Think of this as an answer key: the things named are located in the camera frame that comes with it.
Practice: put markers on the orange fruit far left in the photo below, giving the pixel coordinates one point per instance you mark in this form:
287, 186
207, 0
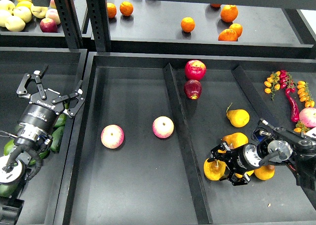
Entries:
111, 10

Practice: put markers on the yellow pear with stem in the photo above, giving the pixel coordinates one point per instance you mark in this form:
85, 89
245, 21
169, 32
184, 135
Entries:
214, 170

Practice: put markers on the yellow pear pile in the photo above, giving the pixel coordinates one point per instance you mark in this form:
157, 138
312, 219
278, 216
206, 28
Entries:
249, 173
235, 140

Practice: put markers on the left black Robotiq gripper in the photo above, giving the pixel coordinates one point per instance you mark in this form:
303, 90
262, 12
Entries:
46, 105

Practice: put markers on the green avocado lower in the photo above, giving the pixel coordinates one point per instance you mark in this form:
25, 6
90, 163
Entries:
42, 155

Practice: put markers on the yellow cherry tomato vine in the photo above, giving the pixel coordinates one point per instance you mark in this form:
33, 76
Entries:
305, 94

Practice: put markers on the white price label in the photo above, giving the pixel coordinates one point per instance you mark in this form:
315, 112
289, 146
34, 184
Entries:
311, 133

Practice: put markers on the pink apple right edge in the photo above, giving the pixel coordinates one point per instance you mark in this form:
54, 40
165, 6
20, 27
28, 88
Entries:
308, 117

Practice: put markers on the dark green avocado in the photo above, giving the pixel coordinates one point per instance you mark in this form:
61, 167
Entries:
7, 190

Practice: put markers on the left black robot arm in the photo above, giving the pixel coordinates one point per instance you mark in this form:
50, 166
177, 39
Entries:
34, 137

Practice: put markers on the pale yellow apple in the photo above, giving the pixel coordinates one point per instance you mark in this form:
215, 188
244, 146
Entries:
14, 24
23, 12

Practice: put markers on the pink apple left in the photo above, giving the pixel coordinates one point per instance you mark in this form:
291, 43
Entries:
112, 136

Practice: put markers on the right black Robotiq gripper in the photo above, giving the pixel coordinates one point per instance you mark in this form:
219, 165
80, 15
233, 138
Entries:
239, 161

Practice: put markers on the orange fruit front right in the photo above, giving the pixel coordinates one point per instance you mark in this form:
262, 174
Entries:
228, 35

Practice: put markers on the yellow pear upper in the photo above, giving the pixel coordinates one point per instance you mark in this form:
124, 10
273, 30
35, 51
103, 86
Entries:
238, 118

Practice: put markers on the yellow pear brown end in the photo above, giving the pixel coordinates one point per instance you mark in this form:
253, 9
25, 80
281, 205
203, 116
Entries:
265, 172

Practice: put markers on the pale yellow apple stem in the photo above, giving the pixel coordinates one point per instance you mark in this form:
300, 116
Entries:
39, 11

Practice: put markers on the red apple upper shelf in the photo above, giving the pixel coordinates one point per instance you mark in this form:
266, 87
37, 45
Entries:
48, 25

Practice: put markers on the bright red apple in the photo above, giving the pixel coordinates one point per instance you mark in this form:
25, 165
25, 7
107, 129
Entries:
195, 69

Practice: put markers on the green avocado far left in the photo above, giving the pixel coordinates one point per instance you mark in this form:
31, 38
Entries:
8, 147

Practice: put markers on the yellow pear middle pile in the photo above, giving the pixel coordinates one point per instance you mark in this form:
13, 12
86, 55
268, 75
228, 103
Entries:
249, 173

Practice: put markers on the orange fruit centre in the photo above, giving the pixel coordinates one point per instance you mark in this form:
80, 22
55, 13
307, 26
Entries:
188, 24

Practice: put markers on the pink apple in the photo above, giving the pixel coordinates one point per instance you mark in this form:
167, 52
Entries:
163, 127
112, 136

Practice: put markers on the dark red apple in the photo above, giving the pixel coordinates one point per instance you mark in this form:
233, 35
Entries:
193, 89

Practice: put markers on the green avocado right column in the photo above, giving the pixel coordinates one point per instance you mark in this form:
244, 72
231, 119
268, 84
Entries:
57, 139

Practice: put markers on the mixed cherry tomatoes lower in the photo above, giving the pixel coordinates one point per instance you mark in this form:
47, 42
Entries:
301, 128

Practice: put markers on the pink apple centre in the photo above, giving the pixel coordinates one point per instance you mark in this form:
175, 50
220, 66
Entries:
163, 127

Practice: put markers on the orange fruit right small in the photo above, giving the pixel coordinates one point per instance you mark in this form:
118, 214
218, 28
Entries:
238, 28

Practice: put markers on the large orange fruit top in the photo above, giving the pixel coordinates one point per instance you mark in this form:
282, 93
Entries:
229, 13

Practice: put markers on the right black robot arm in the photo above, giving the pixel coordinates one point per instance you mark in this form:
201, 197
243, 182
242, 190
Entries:
275, 145

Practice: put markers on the cherry tomato vine left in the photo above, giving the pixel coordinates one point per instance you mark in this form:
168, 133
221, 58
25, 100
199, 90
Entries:
279, 80

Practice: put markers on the yellow pear left pile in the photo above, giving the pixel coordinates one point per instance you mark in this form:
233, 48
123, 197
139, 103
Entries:
235, 140

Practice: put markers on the pale yellow apple middle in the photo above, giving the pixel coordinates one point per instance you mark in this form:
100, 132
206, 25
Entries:
23, 12

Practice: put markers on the pale yellow apple front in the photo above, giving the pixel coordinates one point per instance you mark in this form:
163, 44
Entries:
14, 24

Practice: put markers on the peach pink apple shelf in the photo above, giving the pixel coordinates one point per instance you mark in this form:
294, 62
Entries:
53, 14

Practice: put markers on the red chili pepper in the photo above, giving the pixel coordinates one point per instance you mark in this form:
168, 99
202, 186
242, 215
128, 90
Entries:
293, 105

